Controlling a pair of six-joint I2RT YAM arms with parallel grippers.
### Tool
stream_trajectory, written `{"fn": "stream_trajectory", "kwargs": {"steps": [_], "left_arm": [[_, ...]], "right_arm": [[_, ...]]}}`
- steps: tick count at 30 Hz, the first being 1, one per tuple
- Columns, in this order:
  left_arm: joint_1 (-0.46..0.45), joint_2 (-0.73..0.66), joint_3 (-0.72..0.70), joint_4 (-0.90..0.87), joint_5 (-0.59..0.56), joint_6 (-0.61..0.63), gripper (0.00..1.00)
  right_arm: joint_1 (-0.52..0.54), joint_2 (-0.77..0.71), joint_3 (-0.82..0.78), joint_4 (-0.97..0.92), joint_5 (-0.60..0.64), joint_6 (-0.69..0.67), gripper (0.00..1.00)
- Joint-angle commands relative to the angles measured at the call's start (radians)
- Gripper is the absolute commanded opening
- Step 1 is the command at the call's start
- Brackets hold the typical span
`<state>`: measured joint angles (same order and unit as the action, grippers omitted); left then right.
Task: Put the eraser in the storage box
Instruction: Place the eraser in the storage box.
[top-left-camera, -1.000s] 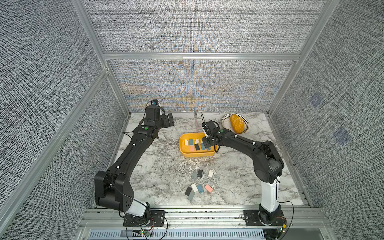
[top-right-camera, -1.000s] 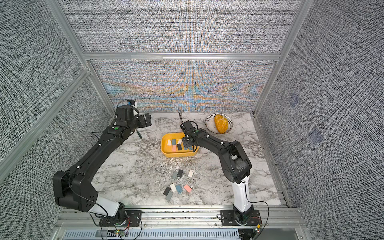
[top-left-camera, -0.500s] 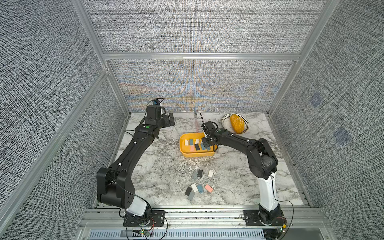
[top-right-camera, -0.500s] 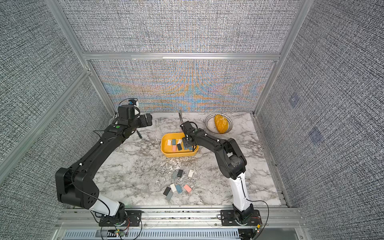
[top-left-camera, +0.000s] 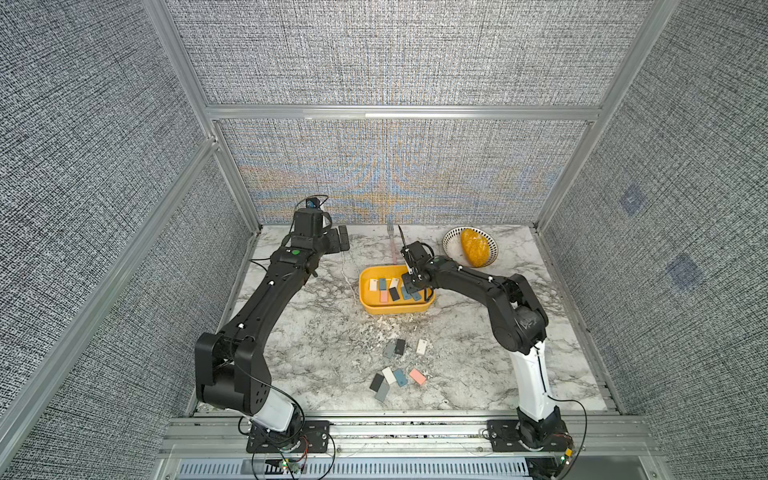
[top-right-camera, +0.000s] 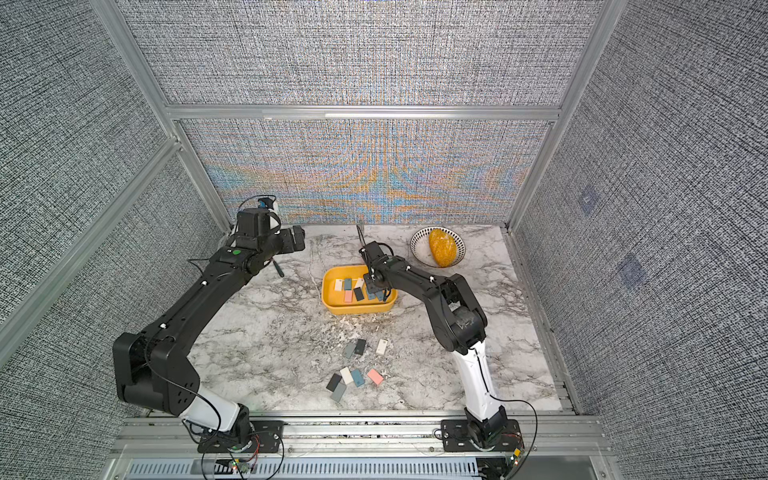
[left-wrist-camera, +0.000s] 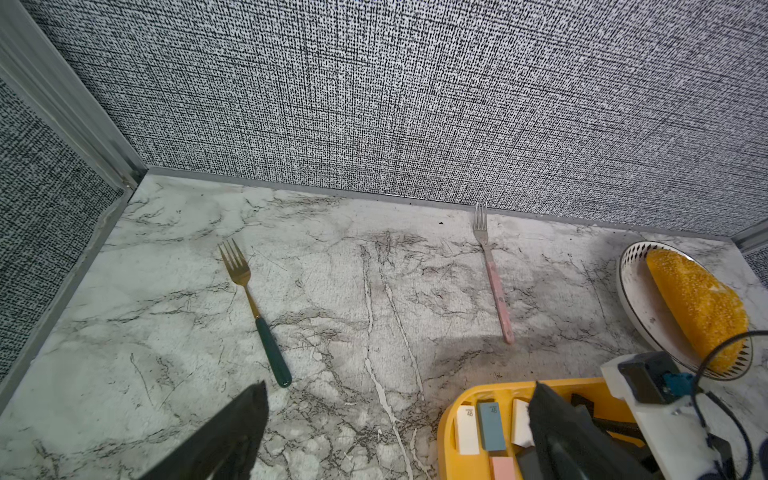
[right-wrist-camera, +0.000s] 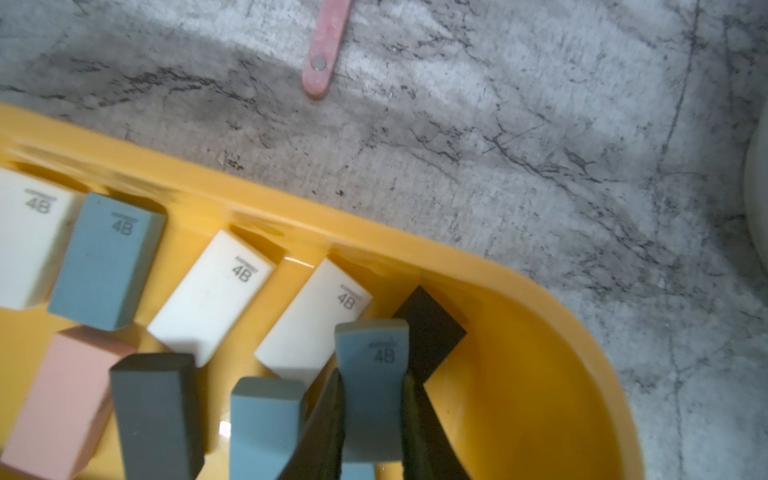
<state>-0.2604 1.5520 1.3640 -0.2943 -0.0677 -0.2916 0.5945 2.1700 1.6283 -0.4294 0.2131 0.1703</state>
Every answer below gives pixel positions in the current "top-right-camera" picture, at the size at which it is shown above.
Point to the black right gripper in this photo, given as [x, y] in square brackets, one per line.
[368, 283]

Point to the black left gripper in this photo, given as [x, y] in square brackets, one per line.
[289, 245]

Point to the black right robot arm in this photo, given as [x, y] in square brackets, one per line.
[459, 324]

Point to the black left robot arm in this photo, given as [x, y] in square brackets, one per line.
[152, 368]

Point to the yellow plastic storage box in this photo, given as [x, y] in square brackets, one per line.
[334, 301]

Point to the white patterned plate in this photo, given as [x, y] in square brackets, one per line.
[419, 246]

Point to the gold fork dark handle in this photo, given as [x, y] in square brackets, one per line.
[278, 268]

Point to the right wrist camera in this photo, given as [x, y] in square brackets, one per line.
[374, 253]

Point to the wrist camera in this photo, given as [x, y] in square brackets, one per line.
[256, 219]
[374, 253]

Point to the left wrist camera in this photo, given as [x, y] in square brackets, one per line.
[256, 219]

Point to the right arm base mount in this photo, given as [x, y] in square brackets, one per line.
[456, 435]

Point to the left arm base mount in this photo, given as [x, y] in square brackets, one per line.
[261, 436]

